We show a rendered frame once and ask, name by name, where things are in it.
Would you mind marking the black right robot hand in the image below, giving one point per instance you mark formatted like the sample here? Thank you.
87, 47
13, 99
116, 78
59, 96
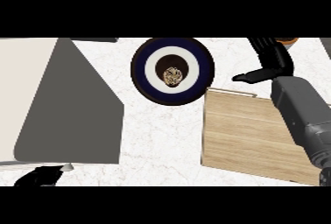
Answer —
273, 62

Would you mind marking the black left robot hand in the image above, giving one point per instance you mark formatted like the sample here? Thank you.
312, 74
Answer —
38, 177

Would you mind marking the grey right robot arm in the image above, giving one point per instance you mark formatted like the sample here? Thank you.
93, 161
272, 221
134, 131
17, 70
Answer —
303, 116

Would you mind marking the pale wooden tray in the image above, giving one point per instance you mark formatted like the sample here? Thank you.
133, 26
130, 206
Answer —
245, 134

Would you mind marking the blue and white round plate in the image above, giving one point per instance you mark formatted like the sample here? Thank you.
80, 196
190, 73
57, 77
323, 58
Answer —
171, 97

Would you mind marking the dark grey object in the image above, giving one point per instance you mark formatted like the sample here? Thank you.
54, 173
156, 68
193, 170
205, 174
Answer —
326, 46

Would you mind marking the large grey and cream appliance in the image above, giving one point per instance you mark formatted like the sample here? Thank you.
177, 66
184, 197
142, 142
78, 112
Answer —
63, 110

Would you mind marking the grey flat object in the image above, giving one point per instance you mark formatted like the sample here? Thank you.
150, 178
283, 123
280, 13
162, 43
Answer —
96, 39

